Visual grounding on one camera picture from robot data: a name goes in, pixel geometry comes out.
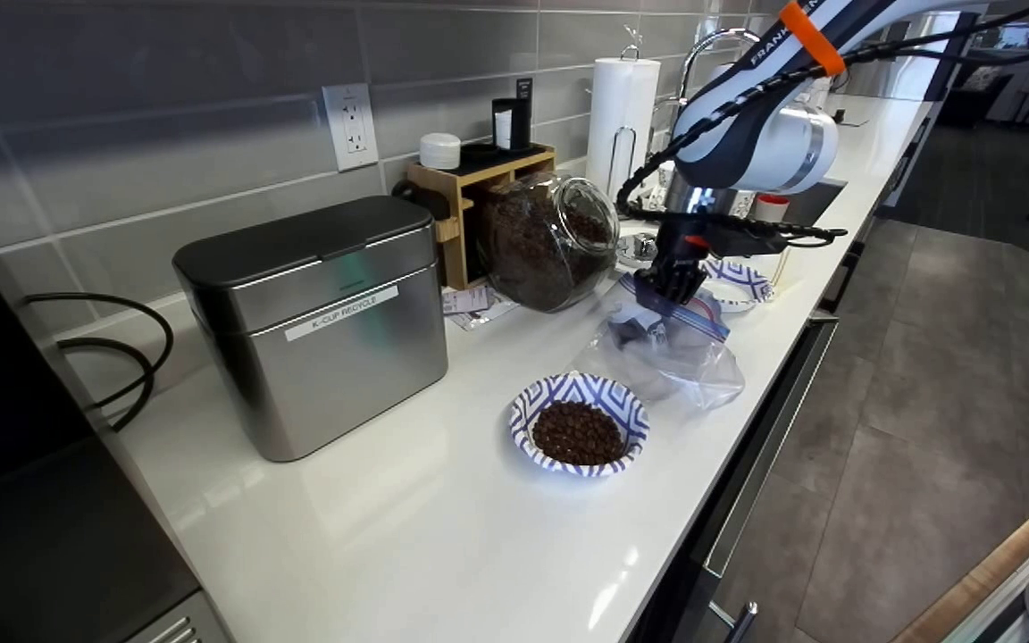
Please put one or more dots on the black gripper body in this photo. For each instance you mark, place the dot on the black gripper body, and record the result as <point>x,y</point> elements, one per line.
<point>683,244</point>

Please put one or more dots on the clear zip bag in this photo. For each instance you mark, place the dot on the clear zip bag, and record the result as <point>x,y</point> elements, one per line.
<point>679,360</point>

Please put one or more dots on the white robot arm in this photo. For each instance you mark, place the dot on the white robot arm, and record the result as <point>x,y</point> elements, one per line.
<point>778,146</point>

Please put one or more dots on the blue patterned paper plate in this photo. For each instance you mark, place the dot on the blue patterned paper plate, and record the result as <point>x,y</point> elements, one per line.
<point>746,288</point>
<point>575,388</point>

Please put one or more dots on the white red small cup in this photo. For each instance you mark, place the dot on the white red small cup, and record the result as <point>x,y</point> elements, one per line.
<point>773,210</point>

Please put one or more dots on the glass jar of coffee beans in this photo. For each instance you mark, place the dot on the glass jar of coffee beans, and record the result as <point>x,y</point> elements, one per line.
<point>538,251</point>

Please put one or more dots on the steel sink basin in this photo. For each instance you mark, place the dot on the steel sink basin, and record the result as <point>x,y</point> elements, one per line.
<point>820,201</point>

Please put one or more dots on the white paper towel roll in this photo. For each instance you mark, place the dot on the white paper towel roll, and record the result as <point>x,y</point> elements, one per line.
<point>625,107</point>

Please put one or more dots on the heaped coffee bean pile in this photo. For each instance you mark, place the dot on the heaped coffee bean pile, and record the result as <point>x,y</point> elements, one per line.
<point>579,434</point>

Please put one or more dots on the small plastic wrapper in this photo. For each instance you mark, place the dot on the small plastic wrapper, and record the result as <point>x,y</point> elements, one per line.
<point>473,308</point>

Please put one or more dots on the black upright box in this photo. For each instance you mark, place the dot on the black upright box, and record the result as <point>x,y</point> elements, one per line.
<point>522,120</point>

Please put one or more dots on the tall chrome faucet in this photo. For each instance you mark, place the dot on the tall chrome faucet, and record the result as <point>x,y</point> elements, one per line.
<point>716,37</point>

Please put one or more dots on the wooden countertop organizer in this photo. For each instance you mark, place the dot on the wooden countertop organizer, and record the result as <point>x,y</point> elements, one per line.
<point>460,191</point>

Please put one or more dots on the stainless steel lidded bin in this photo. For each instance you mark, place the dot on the stainless steel lidded bin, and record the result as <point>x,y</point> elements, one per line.
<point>336,343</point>

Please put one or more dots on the wooden table edge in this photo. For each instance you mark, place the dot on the wooden table edge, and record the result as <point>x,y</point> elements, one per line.
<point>993,564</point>

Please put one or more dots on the black screen appliance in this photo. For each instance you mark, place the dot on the black screen appliance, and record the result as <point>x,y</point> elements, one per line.
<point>51,549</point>

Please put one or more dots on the white wall outlet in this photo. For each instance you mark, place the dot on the white wall outlet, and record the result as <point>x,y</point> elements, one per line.
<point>352,127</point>

